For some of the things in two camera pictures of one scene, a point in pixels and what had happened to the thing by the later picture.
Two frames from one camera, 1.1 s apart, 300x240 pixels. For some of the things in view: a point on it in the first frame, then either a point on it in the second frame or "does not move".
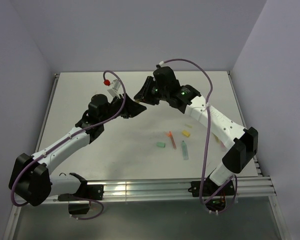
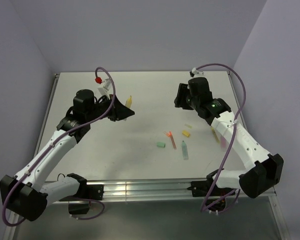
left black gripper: [131, 108] → [119, 111]
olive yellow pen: [217, 139] does not move
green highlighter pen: [185, 151] does not move
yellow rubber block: [186, 133] does not move
